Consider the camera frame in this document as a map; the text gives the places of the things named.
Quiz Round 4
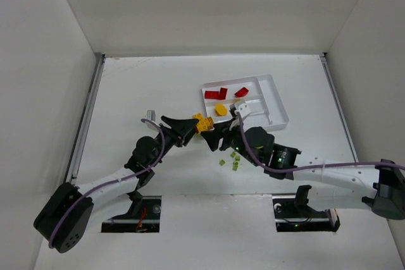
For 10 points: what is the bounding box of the yellow and red lego stack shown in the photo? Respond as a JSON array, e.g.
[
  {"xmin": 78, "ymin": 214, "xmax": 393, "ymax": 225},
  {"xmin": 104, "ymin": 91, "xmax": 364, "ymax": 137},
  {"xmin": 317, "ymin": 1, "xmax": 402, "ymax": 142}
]
[{"xmin": 192, "ymin": 113, "xmax": 214, "ymax": 133}]

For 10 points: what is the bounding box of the yellow rounded lego piece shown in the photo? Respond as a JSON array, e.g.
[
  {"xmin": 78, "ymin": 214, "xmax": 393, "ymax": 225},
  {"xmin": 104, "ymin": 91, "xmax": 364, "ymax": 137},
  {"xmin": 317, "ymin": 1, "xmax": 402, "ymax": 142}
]
[{"xmin": 215, "ymin": 103, "xmax": 228, "ymax": 116}]

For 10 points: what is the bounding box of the red lego piece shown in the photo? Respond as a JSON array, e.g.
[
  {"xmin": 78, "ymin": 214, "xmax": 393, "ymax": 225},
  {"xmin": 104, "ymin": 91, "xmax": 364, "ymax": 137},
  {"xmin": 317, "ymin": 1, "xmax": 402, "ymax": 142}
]
[{"xmin": 204, "ymin": 87, "xmax": 228, "ymax": 100}]

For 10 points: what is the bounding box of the red rounded lego brick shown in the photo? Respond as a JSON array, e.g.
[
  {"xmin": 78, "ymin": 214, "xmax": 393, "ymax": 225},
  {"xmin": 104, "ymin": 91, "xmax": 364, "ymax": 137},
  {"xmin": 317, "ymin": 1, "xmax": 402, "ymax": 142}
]
[{"xmin": 234, "ymin": 87, "xmax": 249, "ymax": 98}]

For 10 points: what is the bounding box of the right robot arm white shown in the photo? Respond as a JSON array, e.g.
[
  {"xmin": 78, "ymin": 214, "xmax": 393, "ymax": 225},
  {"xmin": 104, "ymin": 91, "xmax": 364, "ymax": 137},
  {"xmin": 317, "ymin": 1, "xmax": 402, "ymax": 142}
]
[{"xmin": 201, "ymin": 123, "xmax": 404, "ymax": 220}]

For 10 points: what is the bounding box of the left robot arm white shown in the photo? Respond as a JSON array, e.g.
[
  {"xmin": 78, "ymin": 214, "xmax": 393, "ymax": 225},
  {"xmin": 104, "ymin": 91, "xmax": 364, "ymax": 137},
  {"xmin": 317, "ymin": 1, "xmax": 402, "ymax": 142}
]
[{"xmin": 34, "ymin": 116, "xmax": 199, "ymax": 254}]

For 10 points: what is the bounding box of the white divided tray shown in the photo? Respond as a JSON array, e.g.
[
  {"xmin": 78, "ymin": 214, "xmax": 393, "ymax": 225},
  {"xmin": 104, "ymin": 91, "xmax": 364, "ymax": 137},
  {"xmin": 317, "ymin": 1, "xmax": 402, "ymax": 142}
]
[{"xmin": 201, "ymin": 74, "xmax": 289, "ymax": 132}]

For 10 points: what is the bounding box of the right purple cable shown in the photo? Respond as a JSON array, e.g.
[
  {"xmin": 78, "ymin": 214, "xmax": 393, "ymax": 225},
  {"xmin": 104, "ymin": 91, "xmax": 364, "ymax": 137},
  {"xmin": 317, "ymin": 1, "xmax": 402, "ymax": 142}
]
[{"xmin": 235, "ymin": 111, "xmax": 405, "ymax": 175}]

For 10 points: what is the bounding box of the purple cable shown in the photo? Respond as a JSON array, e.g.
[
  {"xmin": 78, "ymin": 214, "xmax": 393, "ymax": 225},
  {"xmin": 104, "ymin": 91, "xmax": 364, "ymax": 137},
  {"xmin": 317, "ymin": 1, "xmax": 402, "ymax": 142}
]
[
  {"xmin": 235, "ymin": 111, "xmax": 405, "ymax": 175},
  {"xmin": 47, "ymin": 118, "xmax": 166, "ymax": 249}
]

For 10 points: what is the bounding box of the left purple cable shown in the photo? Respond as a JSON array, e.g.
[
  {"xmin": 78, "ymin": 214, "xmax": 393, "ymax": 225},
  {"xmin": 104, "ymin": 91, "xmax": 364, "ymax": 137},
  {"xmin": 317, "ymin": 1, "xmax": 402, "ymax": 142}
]
[{"xmin": 47, "ymin": 118, "xmax": 166, "ymax": 249}]

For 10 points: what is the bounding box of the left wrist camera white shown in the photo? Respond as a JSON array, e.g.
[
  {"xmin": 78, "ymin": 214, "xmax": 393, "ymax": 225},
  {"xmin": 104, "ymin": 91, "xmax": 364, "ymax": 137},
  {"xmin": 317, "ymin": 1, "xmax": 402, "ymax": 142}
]
[{"xmin": 145, "ymin": 110, "xmax": 156, "ymax": 122}]

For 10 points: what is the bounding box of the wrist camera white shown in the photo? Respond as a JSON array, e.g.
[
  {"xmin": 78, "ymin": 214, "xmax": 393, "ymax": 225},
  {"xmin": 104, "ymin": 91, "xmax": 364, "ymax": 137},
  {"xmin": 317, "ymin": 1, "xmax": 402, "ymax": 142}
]
[
  {"xmin": 145, "ymin": 110, "xmax": 156, "ymax": 122},
  {"xmin": 231, "ymin": 100, "xmax": 252, "ymax": 120}
]

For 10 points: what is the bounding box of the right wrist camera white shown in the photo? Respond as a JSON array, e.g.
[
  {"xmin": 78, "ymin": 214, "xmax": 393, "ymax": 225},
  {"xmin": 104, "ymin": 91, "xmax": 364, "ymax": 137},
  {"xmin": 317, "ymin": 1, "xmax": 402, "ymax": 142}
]
[{"xmin": 231, "ymin": 100, "xmax": 252, "ymax": 120}]

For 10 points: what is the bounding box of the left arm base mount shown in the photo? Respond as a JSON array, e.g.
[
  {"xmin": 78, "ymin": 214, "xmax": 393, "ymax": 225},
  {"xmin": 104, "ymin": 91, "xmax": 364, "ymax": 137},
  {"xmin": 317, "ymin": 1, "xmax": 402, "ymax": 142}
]
[{"xmin": 101, "ymin": 193, "xmax": 162, "ymax": 234}]

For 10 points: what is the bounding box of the right aluminium rail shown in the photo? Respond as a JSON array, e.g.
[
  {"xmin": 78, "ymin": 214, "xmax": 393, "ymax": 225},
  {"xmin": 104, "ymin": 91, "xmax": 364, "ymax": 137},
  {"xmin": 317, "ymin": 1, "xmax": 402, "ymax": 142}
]
[{"xmin": 320, "ymin": 52, "xmax": 359, "ymax": 162}]

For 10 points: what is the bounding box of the aluminium rail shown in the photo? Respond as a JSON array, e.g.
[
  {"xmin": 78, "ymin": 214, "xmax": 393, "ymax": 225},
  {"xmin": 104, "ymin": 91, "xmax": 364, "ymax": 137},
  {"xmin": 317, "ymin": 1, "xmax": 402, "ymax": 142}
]
[
  {"xmin": 61, "ymin": 52, "xmax": 105, "ymax": 183},
  {"xmin": 320, "ymin": 52, "xmax": 359, "ymax": 162}
]

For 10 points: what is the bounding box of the left aluminium rail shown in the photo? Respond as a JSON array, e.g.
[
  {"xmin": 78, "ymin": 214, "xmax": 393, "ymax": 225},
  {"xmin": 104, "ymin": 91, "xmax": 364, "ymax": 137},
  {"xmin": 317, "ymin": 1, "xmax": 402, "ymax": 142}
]
[{"xmin": 61, "ymin": 52, "xmax": 105, "ymax": 183}]

